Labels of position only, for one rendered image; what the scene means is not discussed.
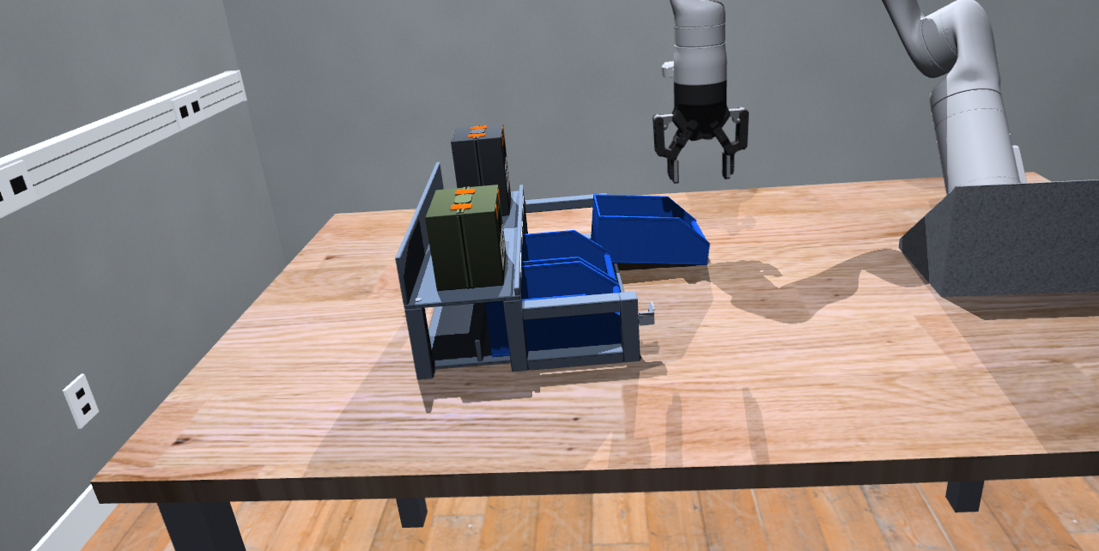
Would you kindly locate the grey metal shelf rack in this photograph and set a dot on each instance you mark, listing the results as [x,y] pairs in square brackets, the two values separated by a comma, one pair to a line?
[458,334]

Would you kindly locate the olive green case with orange latches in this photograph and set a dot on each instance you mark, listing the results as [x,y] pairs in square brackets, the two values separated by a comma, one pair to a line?
[466,237]

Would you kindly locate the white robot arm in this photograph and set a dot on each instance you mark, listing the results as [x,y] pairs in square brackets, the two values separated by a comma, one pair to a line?
[974,142]

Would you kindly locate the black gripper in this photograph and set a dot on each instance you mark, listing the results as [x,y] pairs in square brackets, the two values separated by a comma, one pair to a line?
[700,112]

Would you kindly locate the black case with orange grip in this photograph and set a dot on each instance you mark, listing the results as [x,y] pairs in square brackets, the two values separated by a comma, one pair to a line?
[480,158]

